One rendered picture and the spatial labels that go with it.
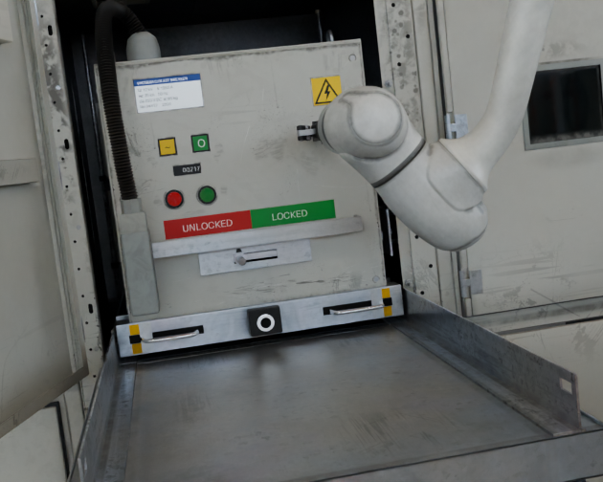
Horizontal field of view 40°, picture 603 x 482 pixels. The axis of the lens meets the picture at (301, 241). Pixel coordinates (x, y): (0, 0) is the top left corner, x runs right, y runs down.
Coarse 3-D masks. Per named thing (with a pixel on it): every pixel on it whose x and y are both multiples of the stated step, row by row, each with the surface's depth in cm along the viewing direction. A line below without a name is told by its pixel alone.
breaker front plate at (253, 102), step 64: (192, 64) 151; (256, 64) 153; (320, 64) 155; (128, 128) 150; (192, 128) 152; (256, 128) 154; (192, 192) 153; (256, 192) 155; (320, 192) 157; (192, 256) 154; (320, 256) 158
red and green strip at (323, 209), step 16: (272, 208) 155; (288, 208) 156; (304, 208) 156; (320, 208) 157; (176, 224) 153; (192, 224) 153; (208, 224) 154; (224, 224) 154; (240, 224) 155; (256, 224) 155; (272, 224) 156
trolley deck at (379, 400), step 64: (192, 384) 135; (256, 384) 131; (320, 384) 127; (384, 384) 123; (448, 384) 119; (128, 448) 108; (192, 448) 105; (256, 448) 103; (320, 448) 100; (384, 448) 98; (448, 448) 95; (512, 448) 94; (576, 448) 96
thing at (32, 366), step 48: (0, 0) 133; (0, 48) 138; (0, 96) 136; (0, 144) 134; (0, 192) 133; (0, 240) 131; (48, 240) 148; (0, 288) 130; (48, 288) 146; (0, 336) 129; (48, 336) 144; (0, 384) 127; (48, 384) 143; (0, 432) 121
